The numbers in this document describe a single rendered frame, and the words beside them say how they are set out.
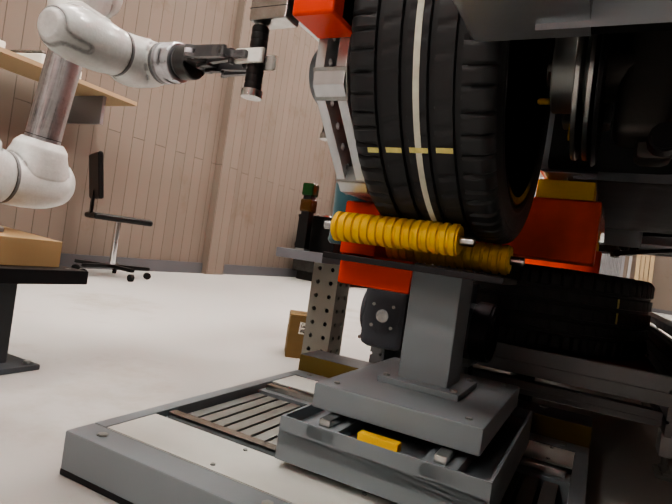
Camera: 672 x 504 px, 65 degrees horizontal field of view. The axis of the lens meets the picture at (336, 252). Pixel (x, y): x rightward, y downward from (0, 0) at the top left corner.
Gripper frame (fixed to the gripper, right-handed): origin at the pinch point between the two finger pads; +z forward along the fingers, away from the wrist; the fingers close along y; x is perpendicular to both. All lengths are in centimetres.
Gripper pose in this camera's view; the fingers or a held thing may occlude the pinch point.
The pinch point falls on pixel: (256, 59)
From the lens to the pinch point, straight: 116.5
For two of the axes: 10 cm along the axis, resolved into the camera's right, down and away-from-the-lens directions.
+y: -4.5, -0.6, -8.9
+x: 1.4, -9.9, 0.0
